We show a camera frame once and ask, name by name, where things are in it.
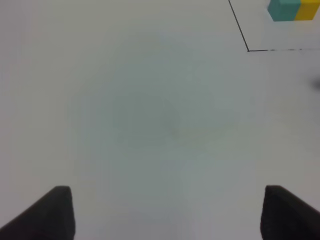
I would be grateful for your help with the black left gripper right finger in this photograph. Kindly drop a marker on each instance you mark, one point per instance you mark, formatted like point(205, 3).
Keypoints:
point(287, 217)

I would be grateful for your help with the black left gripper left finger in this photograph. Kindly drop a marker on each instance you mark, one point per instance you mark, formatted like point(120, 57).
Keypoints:
point(50, 218)

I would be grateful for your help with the teal template cube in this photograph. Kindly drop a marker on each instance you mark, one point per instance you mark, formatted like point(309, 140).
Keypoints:
point(283, 10)

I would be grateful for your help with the yellow template cube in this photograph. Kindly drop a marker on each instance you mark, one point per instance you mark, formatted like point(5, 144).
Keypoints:
point(307, 10)

